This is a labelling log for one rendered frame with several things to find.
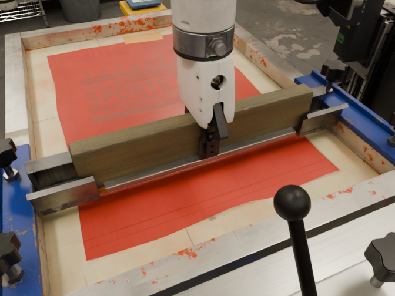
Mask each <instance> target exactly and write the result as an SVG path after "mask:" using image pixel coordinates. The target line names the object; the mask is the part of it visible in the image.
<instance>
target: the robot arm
mask: <svg viewBox="0 0 395 296"><path fill-rule="evenodd" d="M236 1H237V0H171V11H172V33H173V50H174V52H175V53H176V54H177V79H178V91H179V96H180V98H181V100H182V101H183V103H184V104H185V113H189V112H190V113H191V115H192V116H193V118H194V119H195V120H196V122H197V123H198V124H199V126H200V130H201V137H202V138H201V139H199V158H200V159H201V160H204V159H208V158H210V157H214V156H217V155H218V154H219V145H220V141H222V140H226V139H228V138H229V136H228V133H227V128H226V123H225V121H226V122H227V123H230V122H232V121H233V118H234V111H235V70H234V63H233V56H232V54H231V53H232V50H233V40H234V31H235V16H236ZM213 125H214V126H215V131H214V132H210V133H207V127H209V126H213Z"/></svg>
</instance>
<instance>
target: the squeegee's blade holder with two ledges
mask: <svg viewBox="0 0 395 296"><path fill-rule="evenodd" d="M295 133H296V131H295V130H294V129H293V128H292V127H290V128H287V129H283V130H280V131H277V132H273V133H269V134H266V135H263V136H259V137H255V138H253V139H249V140H245V141H243V142H239V143H235V144H232V145H229V146H226V147H222V148H219V154H218V155H217V156H214V157H210V158H208V159H204V160H201V159H200V158H199V155H195V156H192V157H188V158H185V159H182V160H178V161H175V162H171V163H168V164H164V165H161V166H158V167H154V168H151V169H148V170H144V171H140V172H138V173H134V174H130V175H128V176H124V177H120V178H118V179H114V180H110V181H106V182H104V186H105V190H106V192H107V193H109V192H112V191H115V190H119V189H122V188H125V187H129V186H132V185H135V184H138V183H142V182H144V181H148V180H152V179H155V178H158V177H162V176H165V175H167V174H171V173H175V172H177V171H181V170H184V169H188V168H191V167H194V166H198V165H200V164H204V163H207V162H211V161H214V160H217V159H221V158H223V157H227V156H230V155H233V154H236V153H240V152H243V151H247V150H250V149H254V148H256V147H260V146H263V145H266V144H269V143H273V142H276V141H279V140H283V139H286V138H289V137H292V136H294V135H295Z"/></svg>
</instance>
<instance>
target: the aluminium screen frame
mask: <svg viewBox="0 0 395 296"><path fill-rule="evenodd" d="M169 26H172V11H171V9H169V10H164V11H157V12H150V13H145V14H138V15H131V16H123V17H118V18H111V19H104V20H100V21H92V22H85V23H77V24H73V25H66V26H59V27H54V28H46V29H39V30H35V31H27V32H21V33H13V34H8V35H5V138H11V139H12V140H13V141H14V143H15V146H20V145H23V144H29V145H30V147H31V159H32V160H35V159H37V157H36V146H35V135H34V124H33V118H32V106H31V96H30V90H29V78H28V67H27V61H26V51H30V50H34V49H40V48H47V47H51V46H58V45H64V44H69V43H75V42H82V41H89V40H93V39H99V38H106V37H110V36H117V35H123V34H127V33H134V32H141V31H148V30H151V29H158V28H165V27H169ZM233 46H234V47H235V48H236V49H237V50H239V51H240V52H241V53H242V54H243V55H245V57H247V58H248V60H250V61H251V62H252V63H253V64H254V65H256V66H257V67H258V68H259V69H260V70H261V71H262V72H263V73H264V74H266V75H267V76H268V77H269V78H270V79H271V80H272V81H274V83H276V84H277V85H278V86H279V87H280V88H282V89H284V88H288V87H291V86H296V85H297V84H296V83H294V79H295V78H298V77H301V76H304V75H303V74H302V73H300V72H299V71H298V70H297V69H295V68H294V67H293V66H292V65H290V64H289V63H288V62H286V61H285V60H284V59H283V58H281V57H280V56H279V55H278V54H276V53H275V52H273V51H272V50H271V49H270V48H268V47H267V46H266V45H265V44H263V43H262V42H261V41H259V40H258V39H257V38H255V37H254V36H253V35H252V34H251V33H249V32H248V31H247V30H245V29H244V28H243V27H241V26H240V25H239V24H238V23H236V22H235V31H234V40H233ZM327 130H328V131H330V132H331V133H332V134H333V135H334V136H336V137H337V138H338V139H339V140H340V141H341V142H342V143H343V144H344V145H346V146H347V147H348V148H349V149H350V150H351V151H352V152H353V153H354V154H355V155H357V156H358V157H359V158H360V159H361V160H363V161H364V162H365V163H366V164H367V165H368V166H369V167H370V168H371V169H373V170H374V171H375V172H376V173H377V174H378V175H379V176H376V177H374V178H372V179H368V180H366V181H363V182H361V183H358V184H355V185H353V186H350V187H347V188H345V189H343V190H339V191H337V192H334V193H332V194H329V195H326V196H324V197H321V198H319V199H316V200H313V201H311V210H310V212H309V214H308V215H307V216H306V217H305V218H304V219H303V220H304V226H305V230H306V236H307V239H309V238H312V237H314V236H317V235H319V234H321V233H324V232H326V231H329V230H331V229H333V228H336V227H338V226H340V225H343V224H345V223H348V222H350V221H352V220H355V219H357V218H359V217H362V216H365V215H366V214H369V213H372V212H374V211H376V210H379V209H381V208H383V207H386V206H388V205H391V204H393V203H395V165H394V164H393V163H391V162H390V161H389V160H387V159H386V158H385V157H384V156H383V155H382V154H380V153H379V152H378V151H377V150H376V149H374V148H373V147H372V146H371V145H369V144H368V143H367V142H366V141H365V140H363V139H362V138H361V137H360V136H359V135H358V134H356V133H355V132H354V131H352V129H350V128H349V127H348V126H346V125H345V124H344V123H343V122H342V121H341V120H339V122H338V124H337V126H334V127H330V128H328V129H327ZM36 219H37V226H38V240H39V253H40V260H41V273H42V286H43V296H51V287H50V281H49V270H48V259H47V253H46V241H45V230H44V224H43V216H42V217H38V215H37V214H36ZM290 246H292V242H291V239H290V233H289V227H288V223H287V221H286V220H284V219H282V218H281V217H280V216H279V215H278V214H276V215H274V216H271V217H268V218H266V219H263V220H260V221H258V222H255V223H253V224H250V225H248V226H245V227H242V228H239V229H237V230H234V231H231V232H229V233H226V234H224V235H221V236H218V237H216V238H213V239H211V240H208V241H205V242H203V243H200V244H197V245H194V246H192V247H189V248H187V249H184V250H182V251H179V252H177V253H174V254H171V255H168V256H166V257H163V258H160V259H158V260H155V261H152V262H150V263H147V264H145V265H141V266H140V267H137V268H134V269H132V270H129V271H126V272H124V273H121V274H118V275H116V276H113V277H111V278H108V279H105V280H103V281H100V282H97V283H94V284H92V285H89V286H87V287H84V288H81V289H79V290H76V291H74V292H70V293H69V294H65V295H63V296H173V295H175V294H178V293H180V292H182V291H185V290H188V289H190V288H192V287H195V286H197V285H199V284H202V283H204V282H207V281H209V280H211V279H214V278H216V277H218V276H221V275H223V274H226V273H228V272H230V271H233V270H235V269H237V268H240V267H242V266H244V265H247V264H250V263H252V262H254V261H257V260H259V259H261V258H264V257H267V256H268V255H271V254H274V253H276V252H278V251H280V250H283V249H285V248H288V247H290Z"/></svg>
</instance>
